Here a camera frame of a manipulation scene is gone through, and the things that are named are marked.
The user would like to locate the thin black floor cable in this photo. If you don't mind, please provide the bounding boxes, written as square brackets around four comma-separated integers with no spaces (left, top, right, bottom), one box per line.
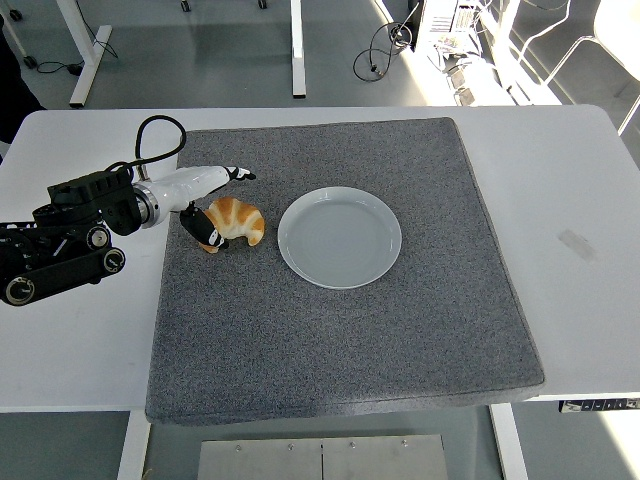
[35,37,117,77]

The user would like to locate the long looped black floor cable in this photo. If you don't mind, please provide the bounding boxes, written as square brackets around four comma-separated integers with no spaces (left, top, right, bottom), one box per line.
[353,3,421,81]

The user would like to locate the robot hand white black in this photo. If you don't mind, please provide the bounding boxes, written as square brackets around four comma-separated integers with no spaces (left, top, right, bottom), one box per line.
[149,164,258,251]

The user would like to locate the white desk leg slanted foot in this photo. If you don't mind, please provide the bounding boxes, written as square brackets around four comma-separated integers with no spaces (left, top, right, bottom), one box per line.
[54,0,114,109]

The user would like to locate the grey metal plate with screws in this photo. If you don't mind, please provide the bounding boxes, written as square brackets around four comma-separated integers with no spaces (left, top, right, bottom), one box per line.
[196,433,448,480]

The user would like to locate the white table leg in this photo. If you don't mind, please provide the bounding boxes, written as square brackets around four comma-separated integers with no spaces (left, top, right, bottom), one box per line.
[117,409,152,480]
[488,402,530,480]

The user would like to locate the white chair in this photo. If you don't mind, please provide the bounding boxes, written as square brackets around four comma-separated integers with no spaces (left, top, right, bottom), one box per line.
[592,0,640,136]

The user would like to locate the round pale grey plate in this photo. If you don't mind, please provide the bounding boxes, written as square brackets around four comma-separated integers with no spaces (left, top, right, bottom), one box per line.
[277,186,404,290]

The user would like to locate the croissant bread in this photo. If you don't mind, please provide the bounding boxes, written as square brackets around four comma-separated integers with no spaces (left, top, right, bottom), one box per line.
[198,196,266,255]

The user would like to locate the table control panel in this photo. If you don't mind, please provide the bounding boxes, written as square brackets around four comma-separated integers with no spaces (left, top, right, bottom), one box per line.
[558,397,640,414]

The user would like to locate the white desk leg straight foot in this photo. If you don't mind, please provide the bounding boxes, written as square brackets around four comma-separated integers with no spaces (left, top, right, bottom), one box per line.
[289,0,308,99]

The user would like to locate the computer case with vents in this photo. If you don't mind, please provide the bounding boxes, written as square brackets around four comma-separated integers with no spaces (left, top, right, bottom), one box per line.
[414,0,484,54]

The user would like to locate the grey tape strip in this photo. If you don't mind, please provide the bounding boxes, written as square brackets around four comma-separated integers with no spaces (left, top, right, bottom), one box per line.
[557,227,599,265]

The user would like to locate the person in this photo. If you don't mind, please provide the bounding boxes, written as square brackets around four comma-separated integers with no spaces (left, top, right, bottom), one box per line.
[0,14,47,147]

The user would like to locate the grey felt mat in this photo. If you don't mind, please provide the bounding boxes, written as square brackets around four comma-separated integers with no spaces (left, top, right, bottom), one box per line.
[144,117,546,427]

